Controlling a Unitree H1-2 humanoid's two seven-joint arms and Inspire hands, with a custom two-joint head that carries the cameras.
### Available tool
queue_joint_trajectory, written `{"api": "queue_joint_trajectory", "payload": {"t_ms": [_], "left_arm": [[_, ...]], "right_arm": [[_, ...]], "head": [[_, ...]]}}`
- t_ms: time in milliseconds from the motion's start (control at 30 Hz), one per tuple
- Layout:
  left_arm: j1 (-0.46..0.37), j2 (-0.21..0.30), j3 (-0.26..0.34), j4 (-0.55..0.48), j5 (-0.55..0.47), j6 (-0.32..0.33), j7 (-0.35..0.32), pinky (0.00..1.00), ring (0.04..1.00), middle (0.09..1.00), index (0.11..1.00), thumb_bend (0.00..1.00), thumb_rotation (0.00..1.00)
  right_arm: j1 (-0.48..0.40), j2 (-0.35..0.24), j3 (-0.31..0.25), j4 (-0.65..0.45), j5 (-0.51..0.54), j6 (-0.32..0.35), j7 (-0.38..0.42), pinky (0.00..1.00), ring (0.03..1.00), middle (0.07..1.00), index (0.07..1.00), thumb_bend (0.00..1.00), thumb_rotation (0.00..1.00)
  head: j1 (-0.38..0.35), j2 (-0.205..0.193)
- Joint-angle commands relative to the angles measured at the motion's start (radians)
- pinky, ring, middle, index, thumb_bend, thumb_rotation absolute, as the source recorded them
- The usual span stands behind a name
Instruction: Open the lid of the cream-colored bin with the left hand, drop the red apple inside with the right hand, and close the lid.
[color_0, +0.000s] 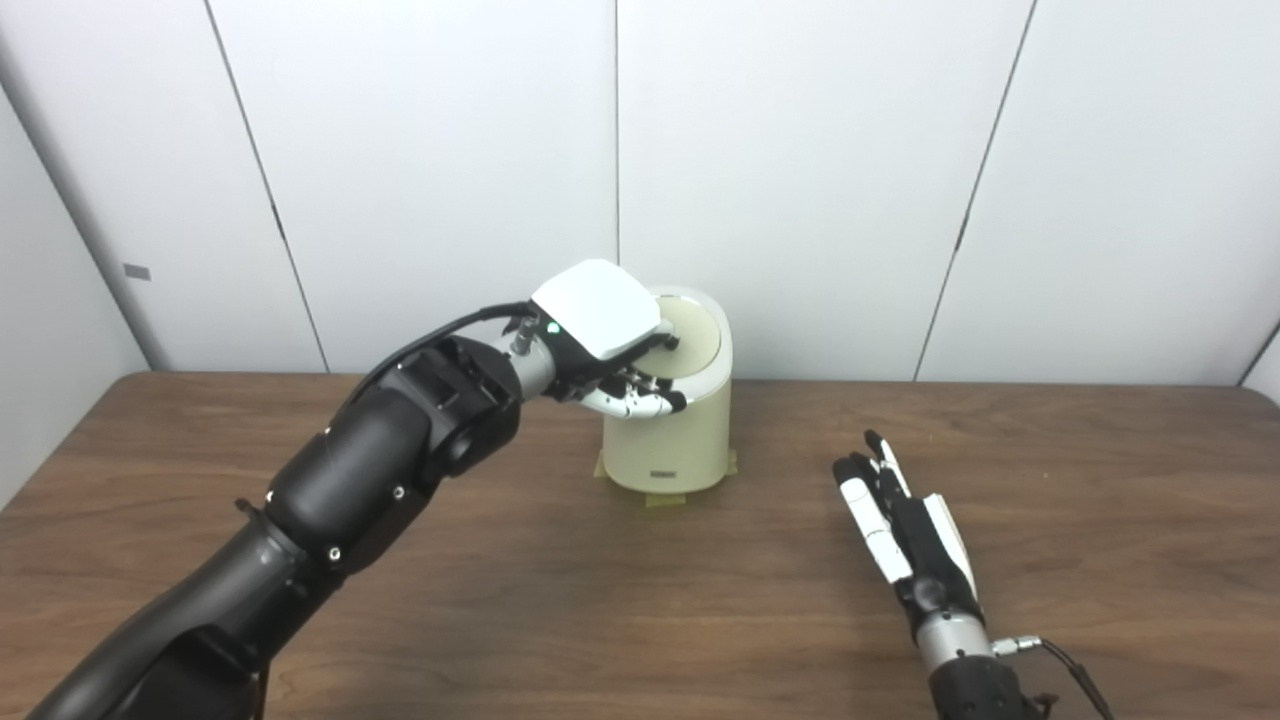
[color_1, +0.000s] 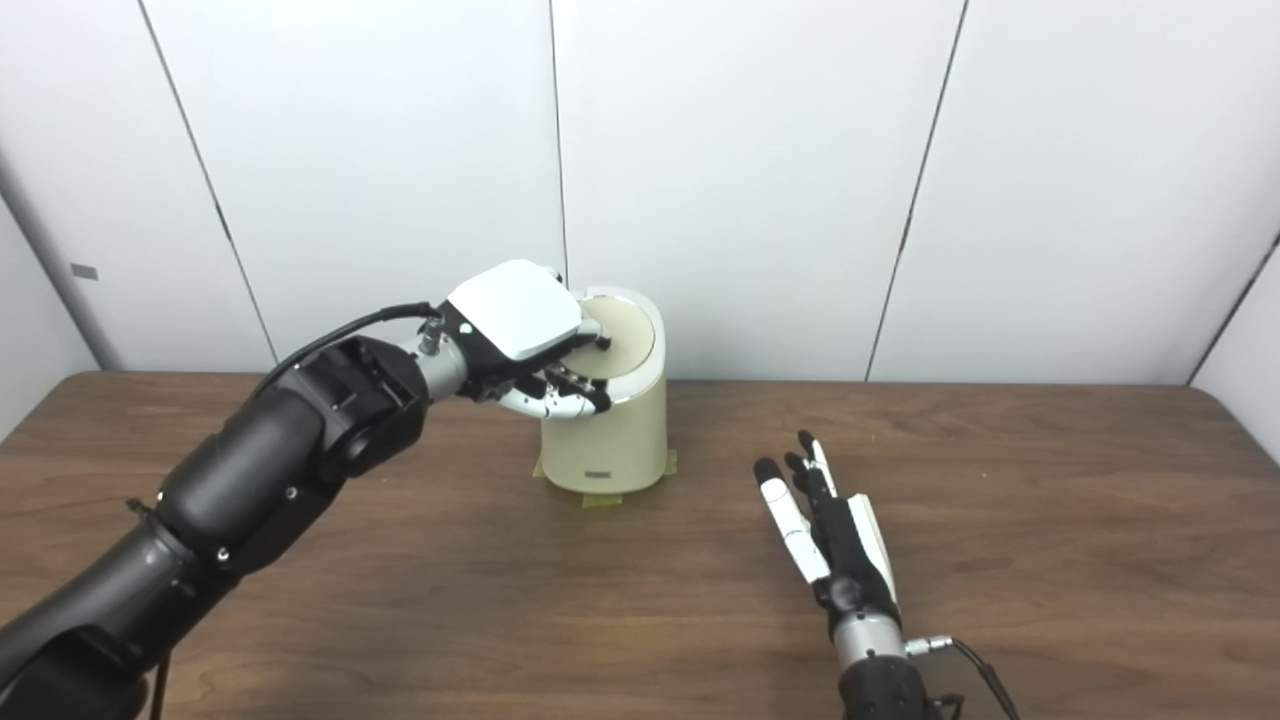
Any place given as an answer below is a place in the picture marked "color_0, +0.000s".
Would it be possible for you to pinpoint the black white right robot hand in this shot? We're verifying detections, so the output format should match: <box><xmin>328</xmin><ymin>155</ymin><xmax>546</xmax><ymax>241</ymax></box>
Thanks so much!
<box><xmin>832</xmin><ymin>430</ymin><xmax>986</xmax><ymax>626</ymax></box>

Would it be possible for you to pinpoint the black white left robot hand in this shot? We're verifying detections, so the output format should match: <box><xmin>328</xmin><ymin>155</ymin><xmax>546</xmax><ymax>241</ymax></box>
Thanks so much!
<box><xmin>530</xmin><ymin>259</ymin><xmax>689</xmax><ymax>420</ymax></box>

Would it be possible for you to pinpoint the round cream bin lid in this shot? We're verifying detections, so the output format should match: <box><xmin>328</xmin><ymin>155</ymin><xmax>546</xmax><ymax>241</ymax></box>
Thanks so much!
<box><xmin>640</xmin><ymin>297</ymin><xmax>721</xmax><ymax>378</ymax></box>

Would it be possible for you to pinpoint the cream lidded trash can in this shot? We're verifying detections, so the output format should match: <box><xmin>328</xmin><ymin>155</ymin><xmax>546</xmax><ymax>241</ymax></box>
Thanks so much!
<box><xmin>598</xmin><ymin>286</ymin><xmax>734</xmax><ymax>495</ymax></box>

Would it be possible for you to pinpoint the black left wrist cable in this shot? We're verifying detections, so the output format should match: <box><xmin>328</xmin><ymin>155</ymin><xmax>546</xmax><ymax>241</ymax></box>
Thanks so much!
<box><xmin>350</xmin><ymin>302</ymin><xmax>541</xmax><ymax>401</ymax></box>

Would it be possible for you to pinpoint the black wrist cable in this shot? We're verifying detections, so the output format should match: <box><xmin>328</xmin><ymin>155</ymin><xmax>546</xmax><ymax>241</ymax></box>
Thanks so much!
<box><xmin>992</xmin><ymin>635</ymin><xmax>1116</xmax><ymax>720</ymax></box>
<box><xmin>350</xmin><ymin>302</ymin><xmax>541</xmax><ymax>401</ymax></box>

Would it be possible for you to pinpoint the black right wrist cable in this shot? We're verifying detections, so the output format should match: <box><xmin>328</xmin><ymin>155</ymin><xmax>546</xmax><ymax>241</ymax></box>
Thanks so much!
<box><xmin>992</xmin><ymin>635</ymin><xmax>1116</xmax><ymax>720</ymax></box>

